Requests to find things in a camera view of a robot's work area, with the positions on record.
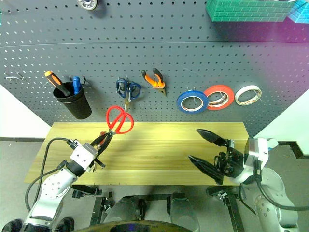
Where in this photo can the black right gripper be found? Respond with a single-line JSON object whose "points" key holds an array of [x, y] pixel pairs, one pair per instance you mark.
{"points": [[231, 162]]}

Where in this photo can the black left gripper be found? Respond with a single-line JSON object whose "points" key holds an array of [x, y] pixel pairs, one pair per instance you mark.
{"points": [[99, 162]]}

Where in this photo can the blue tape roll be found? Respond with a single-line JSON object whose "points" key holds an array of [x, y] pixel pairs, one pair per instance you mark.
{"points": [[179, 101]]}

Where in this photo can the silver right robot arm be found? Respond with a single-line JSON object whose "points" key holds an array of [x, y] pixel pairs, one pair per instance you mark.
{"points": [[270, 193]]}

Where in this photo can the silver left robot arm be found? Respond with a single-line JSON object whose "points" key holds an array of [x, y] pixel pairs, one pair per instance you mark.
{"points": [[51, 188]]}

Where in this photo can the silver tape hook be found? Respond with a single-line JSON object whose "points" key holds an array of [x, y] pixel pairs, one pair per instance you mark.
{"points": [[192, 93]]}

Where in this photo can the red tape roll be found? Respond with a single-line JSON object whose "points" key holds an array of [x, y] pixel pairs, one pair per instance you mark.
{"points": [[217, 89]]}

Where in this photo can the white tape roll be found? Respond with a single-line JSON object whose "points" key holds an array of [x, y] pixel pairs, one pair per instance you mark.
{"points": [[241, 93]]}

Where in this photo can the dark grey pegboard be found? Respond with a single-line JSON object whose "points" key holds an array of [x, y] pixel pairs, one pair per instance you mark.
{"points": [[154, 55]]}

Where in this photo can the black table clamp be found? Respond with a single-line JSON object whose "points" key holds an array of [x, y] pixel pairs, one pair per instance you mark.
{"points": [[84, 191], [218, 192]]}

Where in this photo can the black plastic cup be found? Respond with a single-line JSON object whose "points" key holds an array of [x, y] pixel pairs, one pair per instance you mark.
{"points": [[76, 106]]}

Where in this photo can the dark grey rounded shape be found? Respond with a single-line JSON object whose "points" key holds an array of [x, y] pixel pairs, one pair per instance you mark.
{"points": [[181, 207], [125, 207]]}

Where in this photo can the black cup hook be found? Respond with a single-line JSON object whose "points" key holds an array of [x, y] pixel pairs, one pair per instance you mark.
{"points": [[84, 81]]}

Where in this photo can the orange black screwdriver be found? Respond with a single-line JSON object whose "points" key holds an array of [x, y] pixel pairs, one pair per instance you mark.
{"points": [[56, 82]]}

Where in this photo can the orange black pliers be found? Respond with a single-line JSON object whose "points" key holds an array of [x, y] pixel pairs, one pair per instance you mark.
{"points": [[152, 81]]}

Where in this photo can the large dark curved shape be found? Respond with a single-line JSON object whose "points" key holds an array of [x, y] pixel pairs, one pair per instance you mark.
{"points": [[135, 227]]}

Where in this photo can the silver round bearing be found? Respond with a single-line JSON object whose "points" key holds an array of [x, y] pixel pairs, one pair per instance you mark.
{"points": [[87, 3]]}

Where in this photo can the green brick-pattern box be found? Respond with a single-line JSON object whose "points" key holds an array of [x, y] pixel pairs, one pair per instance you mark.
{"points": [[243, 10]]}

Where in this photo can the blue brick-pattern box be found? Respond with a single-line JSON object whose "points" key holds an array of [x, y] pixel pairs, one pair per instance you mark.
{"points": [[300, 13]]}

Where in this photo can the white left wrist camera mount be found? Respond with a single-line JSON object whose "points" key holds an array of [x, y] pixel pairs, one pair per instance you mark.
{"points": [[83, 154]]}

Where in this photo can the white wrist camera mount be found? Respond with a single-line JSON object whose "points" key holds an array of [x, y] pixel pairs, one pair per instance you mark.
{"points": [[83, 154], [259, 151]]}

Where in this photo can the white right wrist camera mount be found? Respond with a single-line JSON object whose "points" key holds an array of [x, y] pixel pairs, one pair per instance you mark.
{"points": [[259, 151]]}

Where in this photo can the black metal table frame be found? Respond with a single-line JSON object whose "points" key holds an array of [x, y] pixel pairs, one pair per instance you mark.
{"points": [[231, 207]]}

